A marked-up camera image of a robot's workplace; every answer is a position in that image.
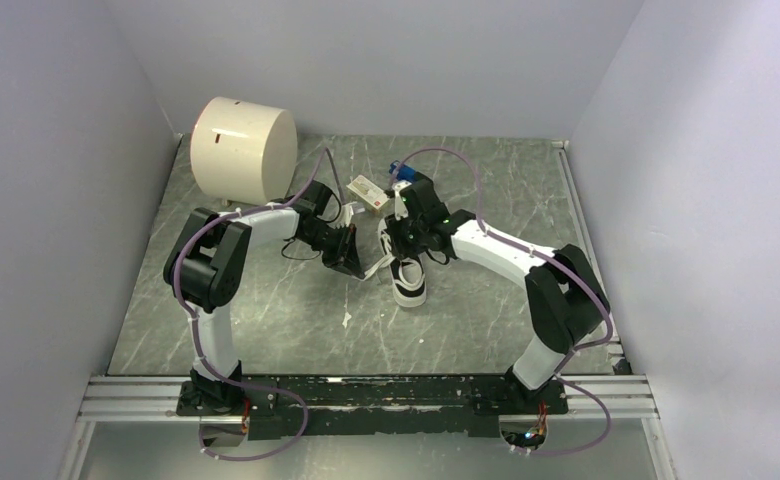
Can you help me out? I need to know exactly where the black white canvas sneaker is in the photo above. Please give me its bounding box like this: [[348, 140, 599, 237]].
[[377, 219, 427, 308]]

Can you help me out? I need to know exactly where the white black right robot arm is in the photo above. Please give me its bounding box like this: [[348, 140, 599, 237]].
[[386, 176, 610, 414]]

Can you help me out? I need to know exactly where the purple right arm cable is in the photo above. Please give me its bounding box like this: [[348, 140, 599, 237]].
[[388, 146, 615, 458]]

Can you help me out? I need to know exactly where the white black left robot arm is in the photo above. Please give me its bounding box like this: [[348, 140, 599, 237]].
[[163, 180, 366, 416]]

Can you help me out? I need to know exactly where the blue black stapler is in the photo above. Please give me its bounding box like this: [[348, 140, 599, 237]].
[[389, 161, 433, 191]]

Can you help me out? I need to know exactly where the cream cylindrical container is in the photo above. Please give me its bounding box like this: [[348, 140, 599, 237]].
[[190, 97, 298, 205]]

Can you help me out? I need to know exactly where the white shoelace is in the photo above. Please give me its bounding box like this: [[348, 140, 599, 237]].
[[364, 233, 425, 285]]

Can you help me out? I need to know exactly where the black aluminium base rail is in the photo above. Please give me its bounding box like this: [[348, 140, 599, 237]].
[[78, 374, 659, 440]]

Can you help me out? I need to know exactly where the white staples box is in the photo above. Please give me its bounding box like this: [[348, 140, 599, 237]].
[[347, 175, 390, 217]]

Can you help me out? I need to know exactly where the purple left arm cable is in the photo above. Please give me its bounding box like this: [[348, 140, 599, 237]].
[[171, 146, 348, 463]]

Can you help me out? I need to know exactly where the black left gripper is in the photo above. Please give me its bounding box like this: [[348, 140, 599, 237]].
[[300, 222, 365, 282]]

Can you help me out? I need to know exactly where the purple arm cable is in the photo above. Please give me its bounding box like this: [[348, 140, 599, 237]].
[[171, 146, 348, 463], [388, 146, 615, 458]]

